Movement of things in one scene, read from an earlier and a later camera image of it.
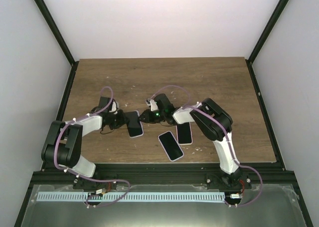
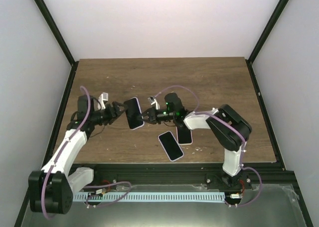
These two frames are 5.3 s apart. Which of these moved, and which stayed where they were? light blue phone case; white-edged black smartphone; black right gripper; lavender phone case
Moved: light blue phone case
Stayed: lavender phone case; black right gripper; white-edged black smartphone
